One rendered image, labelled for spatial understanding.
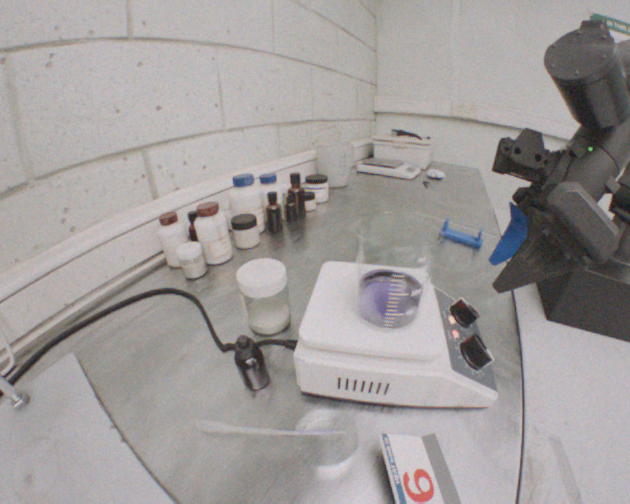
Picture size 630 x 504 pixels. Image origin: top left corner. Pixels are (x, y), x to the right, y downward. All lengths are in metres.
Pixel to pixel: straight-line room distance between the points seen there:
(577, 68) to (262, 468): 0.39
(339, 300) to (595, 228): 0.21
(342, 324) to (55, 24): 0.62
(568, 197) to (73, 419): 0.47
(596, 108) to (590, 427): 0.31
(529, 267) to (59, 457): 0.47
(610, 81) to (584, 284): 0.29
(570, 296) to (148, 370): 0.57
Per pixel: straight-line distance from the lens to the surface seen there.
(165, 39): 0.66
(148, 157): 0.59
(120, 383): 0.36
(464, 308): 0.30
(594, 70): 0.22
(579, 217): 0.20
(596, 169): 0.27
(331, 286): 0.25
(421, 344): 0.21
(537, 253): 0.23
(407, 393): 0.25
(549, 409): 0.35
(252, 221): 0.51
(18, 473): 0.39
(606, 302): 0.48
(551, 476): 0.32
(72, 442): 0.35
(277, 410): 0.27
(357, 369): 0.22
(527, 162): 0.24
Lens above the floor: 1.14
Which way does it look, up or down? 30 degrees down
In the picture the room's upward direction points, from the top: 2 degrees counter-clockwise
